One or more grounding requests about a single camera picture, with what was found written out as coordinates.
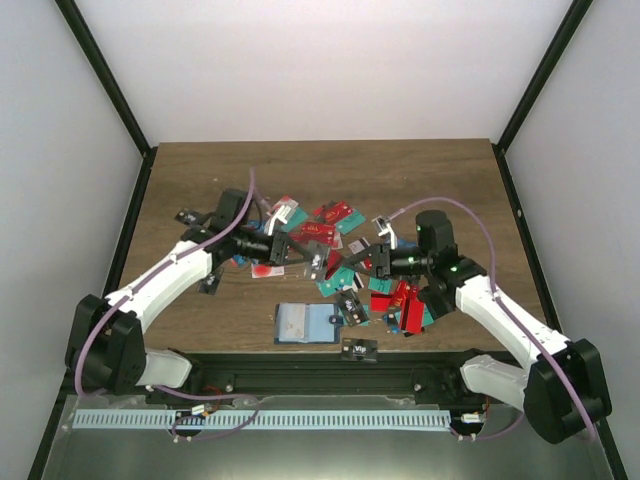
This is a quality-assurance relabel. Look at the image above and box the white card red circle lower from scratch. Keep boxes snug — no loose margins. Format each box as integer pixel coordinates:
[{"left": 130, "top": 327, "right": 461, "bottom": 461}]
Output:
[{"left": 251, "top": 264, "right": 285, "bottom": 279}]

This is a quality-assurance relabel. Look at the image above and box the white card red circle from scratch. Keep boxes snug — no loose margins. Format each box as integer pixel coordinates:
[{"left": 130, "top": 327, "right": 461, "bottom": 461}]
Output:
[
  {"left": 251, "top": 264, "right": 285, "bottom": 279},
  {"left": 271, "top": 196, "right": 299, "bottom": 218}
]

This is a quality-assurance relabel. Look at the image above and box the teal card under red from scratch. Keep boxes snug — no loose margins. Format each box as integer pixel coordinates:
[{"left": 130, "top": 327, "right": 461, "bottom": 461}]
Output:
[{"left": 316, "top": 267, "right": 363, "bottom": 297}]

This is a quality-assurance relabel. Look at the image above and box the red card centre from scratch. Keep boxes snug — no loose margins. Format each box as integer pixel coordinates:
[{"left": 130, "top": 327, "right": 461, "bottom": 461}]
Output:
[{"left": 299, "top": 222, "right": 336, "bottom": 247}]

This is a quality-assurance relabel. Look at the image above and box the black card far left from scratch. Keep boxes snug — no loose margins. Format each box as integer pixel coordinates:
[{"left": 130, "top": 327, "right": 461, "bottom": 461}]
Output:
[{"left": 174, "top": 208, "right": 202, "bottom": 226}]

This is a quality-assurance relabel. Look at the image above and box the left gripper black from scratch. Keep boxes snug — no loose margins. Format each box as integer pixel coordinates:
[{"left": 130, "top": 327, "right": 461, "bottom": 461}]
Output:
[{"left": 234, "top": 228, "right": 312, "bottom": 268}]

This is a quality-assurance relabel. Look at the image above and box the white card red circle top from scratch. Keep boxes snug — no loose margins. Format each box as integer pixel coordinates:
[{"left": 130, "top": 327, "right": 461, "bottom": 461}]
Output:
[{"left": 271, "top": 196, "right": 299, "bottom": 218}]

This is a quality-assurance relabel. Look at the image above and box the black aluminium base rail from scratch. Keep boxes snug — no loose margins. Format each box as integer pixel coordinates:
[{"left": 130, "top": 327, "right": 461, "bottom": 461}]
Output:
[{"left": 147, "top": 350, "right": 528, "bottom": 408}]

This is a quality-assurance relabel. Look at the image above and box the red card top right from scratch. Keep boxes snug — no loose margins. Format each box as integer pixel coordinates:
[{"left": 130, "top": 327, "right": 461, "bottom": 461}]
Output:
[{"left": 318, "top": 201, "right": 353, "bottom": 225}]

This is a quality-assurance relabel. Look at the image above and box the white card orange logo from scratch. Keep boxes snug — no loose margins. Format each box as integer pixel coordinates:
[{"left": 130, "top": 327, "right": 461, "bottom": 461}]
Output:
[{"left": 278, "top": 303, "right": 306, "bottom": 341}]

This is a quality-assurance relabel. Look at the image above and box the blue leather card holder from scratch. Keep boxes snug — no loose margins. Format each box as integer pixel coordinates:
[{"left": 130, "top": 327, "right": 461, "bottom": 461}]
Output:
[{"left": 274, "top": 303, "right": 345, "bottom": 344}]

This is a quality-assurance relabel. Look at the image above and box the black frame post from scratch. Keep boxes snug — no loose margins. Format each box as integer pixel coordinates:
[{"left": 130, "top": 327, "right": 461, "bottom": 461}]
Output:
[
  {"left": 492, "top": 0, "right": 595, "bottom": 151},
  {"left": 53, "top": 0, "right": 152, "bottom": 151}
]

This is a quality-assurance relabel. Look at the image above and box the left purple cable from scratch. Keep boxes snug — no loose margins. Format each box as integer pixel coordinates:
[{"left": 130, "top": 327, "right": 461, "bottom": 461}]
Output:
[{"left": 73, "top": 167, "right": 274, "bottom": 443}]

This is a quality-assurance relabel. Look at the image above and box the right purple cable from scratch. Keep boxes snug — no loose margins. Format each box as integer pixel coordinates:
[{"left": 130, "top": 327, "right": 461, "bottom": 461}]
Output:
[{"left": 387, "top": 195, "right": 599, "bottom": 443}]

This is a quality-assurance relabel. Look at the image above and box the light blue slotted cable duct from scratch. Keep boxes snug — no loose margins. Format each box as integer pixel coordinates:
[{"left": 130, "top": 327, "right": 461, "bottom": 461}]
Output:
[{"left": 72, "top": 409, "right": 451, "bottom": 432}]

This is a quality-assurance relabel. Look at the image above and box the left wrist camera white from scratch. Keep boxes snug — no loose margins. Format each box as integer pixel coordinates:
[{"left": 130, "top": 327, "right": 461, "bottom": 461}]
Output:
[{"left": 264, "top": 214, "right": 291, "bottom": 236}]

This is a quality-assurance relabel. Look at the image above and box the left black frame post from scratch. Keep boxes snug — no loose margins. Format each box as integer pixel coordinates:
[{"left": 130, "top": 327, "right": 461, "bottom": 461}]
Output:
[{"left": 53, "top": 0, "right": 152, "bottom": 151}]

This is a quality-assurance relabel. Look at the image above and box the right black frame post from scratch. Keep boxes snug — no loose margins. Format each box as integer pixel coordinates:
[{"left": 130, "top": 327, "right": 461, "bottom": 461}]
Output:
[{"left": 492, "top": 0, "right": 595, "bottom": 151}]

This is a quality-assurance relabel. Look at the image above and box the red gold card lower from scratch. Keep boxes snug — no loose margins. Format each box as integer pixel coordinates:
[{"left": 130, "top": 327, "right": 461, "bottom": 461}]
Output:
[{"left": 369, "top": 280, "right": 419, "bottom": 312}]

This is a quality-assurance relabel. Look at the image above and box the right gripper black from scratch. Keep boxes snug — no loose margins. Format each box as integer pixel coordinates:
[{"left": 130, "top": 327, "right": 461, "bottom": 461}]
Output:
[{"left": 344, "top": 243, "right": 433, "bottom": 281}]

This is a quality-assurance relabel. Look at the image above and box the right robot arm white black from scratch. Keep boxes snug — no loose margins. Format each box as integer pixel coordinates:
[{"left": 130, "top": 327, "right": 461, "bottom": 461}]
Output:
[{"left": 341, "top": 210, "right": 612, "bottom": 444}]

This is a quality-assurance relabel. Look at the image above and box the purple cable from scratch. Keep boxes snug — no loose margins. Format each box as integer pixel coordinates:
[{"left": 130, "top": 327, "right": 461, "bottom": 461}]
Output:
[
  {"left": 387, "top": 195, "right": 599, "bottom": 443},
  {"left": 73, "top": 167, "right": 274, "bottom": 443}
]

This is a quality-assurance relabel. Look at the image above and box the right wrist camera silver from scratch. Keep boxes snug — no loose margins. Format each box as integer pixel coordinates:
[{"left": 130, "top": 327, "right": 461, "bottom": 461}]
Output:
[{"left": 372, "top": 216, "right": 398, "bottom": 250}]

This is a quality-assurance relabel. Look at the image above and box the teal card top right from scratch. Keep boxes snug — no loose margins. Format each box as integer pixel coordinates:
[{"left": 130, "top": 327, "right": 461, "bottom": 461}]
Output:
[{"left": 336, "top": 210, "right": 366, "bottom": 235}]

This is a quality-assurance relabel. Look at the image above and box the white card black stripe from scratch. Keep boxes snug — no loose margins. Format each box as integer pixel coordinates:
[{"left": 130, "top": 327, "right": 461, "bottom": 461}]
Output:
[{"left": 348, "top": 237, "right": 370, "bottom": 254}]

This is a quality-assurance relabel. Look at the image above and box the black vip card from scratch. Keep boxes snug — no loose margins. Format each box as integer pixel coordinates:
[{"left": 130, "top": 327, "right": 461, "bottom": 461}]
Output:
[
  {"left": 197, "top": 266, "right": 224, "bottom": 296},
  {"left": 340, "top": 338, "right": 378, "bottom": 363},
  {"left": 334, "top": 290, "right": 369, "bottom": 327}
]

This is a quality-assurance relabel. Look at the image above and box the black VIP card passed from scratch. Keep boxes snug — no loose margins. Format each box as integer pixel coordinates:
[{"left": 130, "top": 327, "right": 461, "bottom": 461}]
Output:
[{"left": 304, "top": 240, "right": 330, "bottom": 282}]

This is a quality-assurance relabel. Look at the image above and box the teal VIP card right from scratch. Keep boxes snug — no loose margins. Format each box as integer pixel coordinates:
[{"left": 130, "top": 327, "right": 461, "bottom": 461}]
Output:
[{"left": 368, "top": 277, "right": 394, "bottom": 295}]

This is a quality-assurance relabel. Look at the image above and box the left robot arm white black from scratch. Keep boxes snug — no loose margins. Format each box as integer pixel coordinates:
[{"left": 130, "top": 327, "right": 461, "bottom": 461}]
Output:
[{"left": 65, "top": 189, "right": 311, "bottom": 404}]

